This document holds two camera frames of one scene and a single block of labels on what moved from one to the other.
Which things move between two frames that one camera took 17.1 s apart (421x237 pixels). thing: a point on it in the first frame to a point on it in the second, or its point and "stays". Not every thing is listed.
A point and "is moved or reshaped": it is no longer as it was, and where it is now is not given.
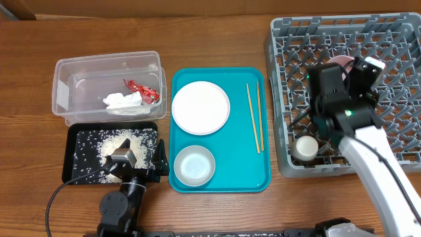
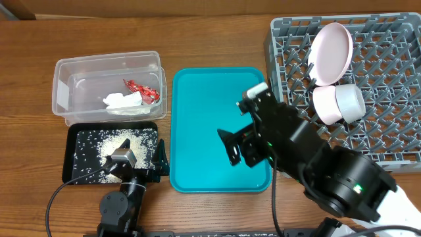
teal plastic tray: x=220 y=130 stays
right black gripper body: x=367 y=89 to x=257 y=146
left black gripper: x=156 y=160 stays
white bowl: x=343 y=60 is moved or reshaped
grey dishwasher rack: x=294 y=45 stays
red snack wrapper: x=148 y=96 stays
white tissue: x=118 y=100 stays
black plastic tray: x=89 y=144 stays
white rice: x=92 y=147 stays
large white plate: x=200 y=108 to x=330 y=54
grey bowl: x=194 y=166 is moved or reshaped
